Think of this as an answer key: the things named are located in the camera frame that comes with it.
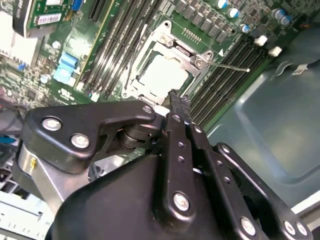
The metal socket cover frame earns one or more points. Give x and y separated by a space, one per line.
147 93

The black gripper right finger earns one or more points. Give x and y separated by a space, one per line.
220 190

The square silver CPU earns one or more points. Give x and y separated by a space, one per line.
165 75

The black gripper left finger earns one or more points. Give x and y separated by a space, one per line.
75 125

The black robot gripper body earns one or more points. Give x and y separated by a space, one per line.
112 205

